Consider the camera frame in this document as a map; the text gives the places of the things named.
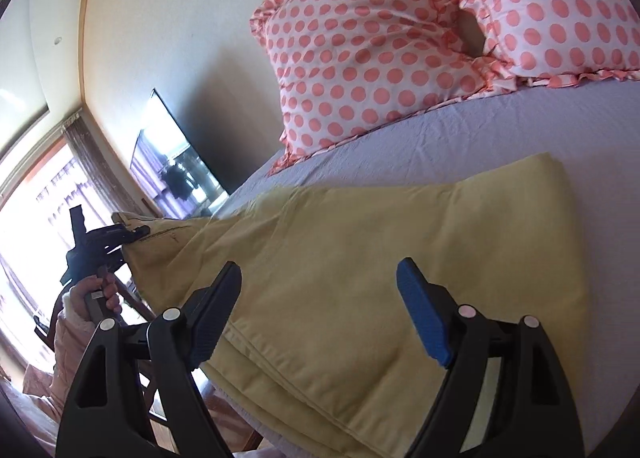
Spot polka dot pillow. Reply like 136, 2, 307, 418
458, 0, 639, 88
250, 0, 516, 173

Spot khaki pants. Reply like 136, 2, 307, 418
114, 154, 588, 457

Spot left hand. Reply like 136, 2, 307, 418
70, 273, 122, 322

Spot brown curtain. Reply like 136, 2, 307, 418
62, 109, 148, 216

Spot lavender bed sheet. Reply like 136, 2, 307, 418
222, 80, 639, 450

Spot right polka dot pillow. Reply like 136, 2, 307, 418
458, 0, 639, 88

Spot pink left sleeve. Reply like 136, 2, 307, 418
22, 294, 96, 441

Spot left polka dot pillow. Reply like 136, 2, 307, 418
250, 0, 516, 173

